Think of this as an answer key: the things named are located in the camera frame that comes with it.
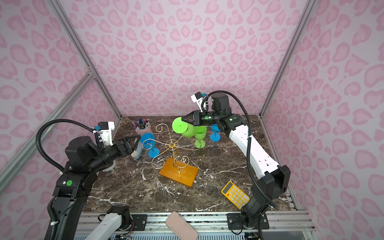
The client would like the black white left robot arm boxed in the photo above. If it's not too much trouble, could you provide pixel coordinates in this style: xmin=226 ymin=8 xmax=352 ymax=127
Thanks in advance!
xmin=45 ymin=135 xmax=141 ymax=240

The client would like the masking tape roll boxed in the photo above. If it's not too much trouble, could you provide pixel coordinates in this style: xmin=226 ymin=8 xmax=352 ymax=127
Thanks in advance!
xmin=103 ymin=160 xmax=117 ymax=172

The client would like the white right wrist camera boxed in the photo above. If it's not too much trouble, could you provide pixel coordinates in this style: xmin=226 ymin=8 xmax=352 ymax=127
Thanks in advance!
xmin=191 ymin=92 xmax=208 ymax=112

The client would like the pink pen holder cup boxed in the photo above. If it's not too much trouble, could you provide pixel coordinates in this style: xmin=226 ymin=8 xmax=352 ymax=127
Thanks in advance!
xmin=134 ymin=118 xmax=153 ymax=136

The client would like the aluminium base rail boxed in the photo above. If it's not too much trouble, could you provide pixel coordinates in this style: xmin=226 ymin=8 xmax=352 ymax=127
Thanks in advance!
xmin=74 ymin=211 xmax=319 ymax=240

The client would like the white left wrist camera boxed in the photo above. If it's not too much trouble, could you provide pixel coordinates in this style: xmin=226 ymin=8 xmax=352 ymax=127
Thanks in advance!
xmin=93 ymin=122 xmax=115 ymax=149

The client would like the green glass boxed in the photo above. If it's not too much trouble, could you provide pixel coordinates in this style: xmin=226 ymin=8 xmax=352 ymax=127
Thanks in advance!
xmin=172 ymin=117 xmax=196 ymax=138
xmin=194 ymin=126 xmax=207 ymax=149

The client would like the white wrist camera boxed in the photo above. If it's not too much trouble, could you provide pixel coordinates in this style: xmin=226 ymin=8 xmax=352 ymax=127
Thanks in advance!
xmin=191 ymin=92 xmax=208 ymax=112
xmin=93 ymin=122 xmax=115 ymax=149

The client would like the yellow calculator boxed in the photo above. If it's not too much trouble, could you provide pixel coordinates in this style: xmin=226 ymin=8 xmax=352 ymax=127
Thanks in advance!
xmin=221 ymin=181 xmax=250 ymax=210

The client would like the gold wire glass rack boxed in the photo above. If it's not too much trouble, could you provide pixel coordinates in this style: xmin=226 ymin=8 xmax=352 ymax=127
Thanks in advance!
xmin=151 ymin=123 xmax=199 ymax=170

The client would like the pink phone case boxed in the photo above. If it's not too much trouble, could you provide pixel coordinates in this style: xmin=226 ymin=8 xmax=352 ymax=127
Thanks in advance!
xmin=165 ymin=212 xmax=199 ymax=240

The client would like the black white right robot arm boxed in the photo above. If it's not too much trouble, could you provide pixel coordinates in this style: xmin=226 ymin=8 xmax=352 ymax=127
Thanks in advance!
xmin=182 ymin=91 xmax=291 ymax=229

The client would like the white grey stapler tool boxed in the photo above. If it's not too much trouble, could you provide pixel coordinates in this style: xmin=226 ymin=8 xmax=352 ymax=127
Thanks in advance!
xmin=131 ymin=142 xmax=143 ymax=161

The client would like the blue glass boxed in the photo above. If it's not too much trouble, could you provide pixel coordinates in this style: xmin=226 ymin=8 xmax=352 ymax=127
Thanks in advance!
xmin=141 ymin=133 xmax=160 ymax=159
xmin=210 ymin=124 xmax=221 ymax=142

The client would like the orange wooden rack base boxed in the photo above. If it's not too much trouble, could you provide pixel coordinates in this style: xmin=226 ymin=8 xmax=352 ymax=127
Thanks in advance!
xmin=159 ymin=158 xmax=199 ymax=187

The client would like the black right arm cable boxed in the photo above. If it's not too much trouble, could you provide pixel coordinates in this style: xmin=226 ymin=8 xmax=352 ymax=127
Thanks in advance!
xmin=200 ymin=89 xmax=280 ymax=240

